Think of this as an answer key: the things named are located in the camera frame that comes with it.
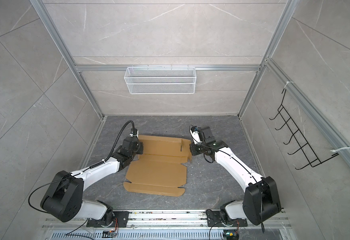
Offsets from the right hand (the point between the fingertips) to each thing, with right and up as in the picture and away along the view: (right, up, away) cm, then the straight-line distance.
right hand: (192, 145), depth 85 cm
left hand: (-33, +3, +4) cm, 33 cm away
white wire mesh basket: (-20, +43, +15) cm, 50 cm away
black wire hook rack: (+46, -3, -27) cm, 53 cm away
